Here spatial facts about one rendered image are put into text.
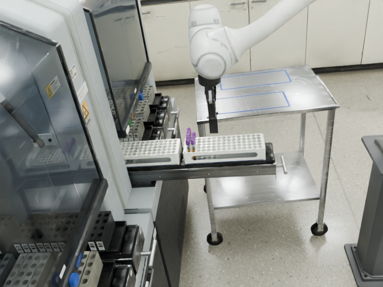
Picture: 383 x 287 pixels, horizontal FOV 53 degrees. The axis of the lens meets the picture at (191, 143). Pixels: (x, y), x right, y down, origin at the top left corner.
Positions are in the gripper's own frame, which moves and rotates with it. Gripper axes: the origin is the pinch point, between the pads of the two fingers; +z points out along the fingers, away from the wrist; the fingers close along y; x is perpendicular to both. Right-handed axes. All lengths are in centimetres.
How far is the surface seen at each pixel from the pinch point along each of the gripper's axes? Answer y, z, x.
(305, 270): 7, 95, -39
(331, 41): 228, 62, -101
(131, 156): -4.6, 9.1, 31.0
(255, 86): 53, 13, -19
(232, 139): 2.7, 8.8, -6.6
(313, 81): 53, 13, -46
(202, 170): -6.6, 15.7, 5.2
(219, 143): 0.9, 9.3, -1.5
